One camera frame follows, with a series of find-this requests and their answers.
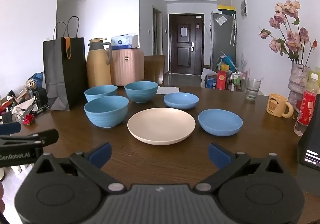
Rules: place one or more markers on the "blue plastic bag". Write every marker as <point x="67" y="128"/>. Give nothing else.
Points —
<point x="38" y="78"/>

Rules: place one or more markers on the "blue ribbed bowl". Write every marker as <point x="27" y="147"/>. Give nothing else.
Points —
<point x="141" y="92"/>
<point x="106" y="114"/>
<point x="100" y="94"/>

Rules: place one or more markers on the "yellow bear mug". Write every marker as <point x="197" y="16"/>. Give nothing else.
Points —
<point x="276" y="105"/>

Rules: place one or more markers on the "red label bottle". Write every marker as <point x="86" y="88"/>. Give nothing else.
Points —
<point x="306" y="109"/>

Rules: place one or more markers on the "dried pink flowers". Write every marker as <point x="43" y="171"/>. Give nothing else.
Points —
<point x="290" y="36"/>

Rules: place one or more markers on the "red box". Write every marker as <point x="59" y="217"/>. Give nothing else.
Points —
<point x="221" y="80"/>

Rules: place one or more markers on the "wicker ball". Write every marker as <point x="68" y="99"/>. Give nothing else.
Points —
<point x="32" y="83"/>

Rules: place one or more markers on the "tan thermos jug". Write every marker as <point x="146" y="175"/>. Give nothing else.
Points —
<point x="97" y="69"/>

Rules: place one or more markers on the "box of groceries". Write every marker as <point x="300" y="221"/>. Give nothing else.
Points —
<point x="153" y="69"/>

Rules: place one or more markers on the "red rose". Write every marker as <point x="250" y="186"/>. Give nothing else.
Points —
<point x="28" y="119"/>

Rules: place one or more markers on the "blue box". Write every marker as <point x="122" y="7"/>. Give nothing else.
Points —
<point x="211" y="83"/>

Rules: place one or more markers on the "dark wooden door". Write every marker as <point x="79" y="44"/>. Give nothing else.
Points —
<point x="186" y="46"/>

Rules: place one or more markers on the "yellow box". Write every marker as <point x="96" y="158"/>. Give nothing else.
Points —
<point x="226" y="9"/>

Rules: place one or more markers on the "mottled ceramic vase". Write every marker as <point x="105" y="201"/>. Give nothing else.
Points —
<point x="297" y="81"/>

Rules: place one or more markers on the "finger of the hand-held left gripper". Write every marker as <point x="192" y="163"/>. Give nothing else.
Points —
<point x="10" y="128"/>
<point x="47" y="136"/>

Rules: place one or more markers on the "black paper bag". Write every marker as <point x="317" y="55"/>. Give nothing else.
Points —
<point x="65" y="76"/>

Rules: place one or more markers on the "black screen device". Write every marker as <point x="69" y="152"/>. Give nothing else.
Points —
<point x="310" y="144"/>

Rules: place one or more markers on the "white umbrella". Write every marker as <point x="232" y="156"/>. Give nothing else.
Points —
<point x="233" y="29"/>

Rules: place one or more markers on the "beige plate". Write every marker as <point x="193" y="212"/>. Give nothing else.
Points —
<point x="161" y="125"/>

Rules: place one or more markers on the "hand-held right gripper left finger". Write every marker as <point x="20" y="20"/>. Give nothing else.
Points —
<point x="101" y="155"/>

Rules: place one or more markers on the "white paper sheet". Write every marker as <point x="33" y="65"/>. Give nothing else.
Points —
<point x="168" y="90"/>

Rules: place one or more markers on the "pink ribbed case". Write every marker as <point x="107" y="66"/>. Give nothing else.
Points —
<point x="127" y="69"/>

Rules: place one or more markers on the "tissue pack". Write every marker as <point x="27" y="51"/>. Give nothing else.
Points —
<point x="125" y="41"/>

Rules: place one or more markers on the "white plastic bag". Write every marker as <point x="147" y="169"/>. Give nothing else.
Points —
<point x="206" y="75"/>

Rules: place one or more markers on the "teal bag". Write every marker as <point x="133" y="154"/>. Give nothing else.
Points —
<point x="227" y="61"/>

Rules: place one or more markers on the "yellow drink bottle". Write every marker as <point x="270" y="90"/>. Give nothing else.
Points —
<point x="315" y="76"/>

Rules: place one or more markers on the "blue plate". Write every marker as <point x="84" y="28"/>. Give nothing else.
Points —
<point x="181" y="100"/>
<point x="220" y="121"/>

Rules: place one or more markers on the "grey refrigerator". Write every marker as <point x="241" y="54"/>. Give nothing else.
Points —
<point x="222" y="39"/>

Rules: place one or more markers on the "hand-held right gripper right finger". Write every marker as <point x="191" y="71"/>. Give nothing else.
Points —
<point x="220" y="155"/>

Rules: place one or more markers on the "glass cup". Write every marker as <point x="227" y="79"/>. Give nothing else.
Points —
<point x="252" y="90"/>

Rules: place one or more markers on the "wall electrical panel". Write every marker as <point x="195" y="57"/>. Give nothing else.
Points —
<point x="244" y="6"/>

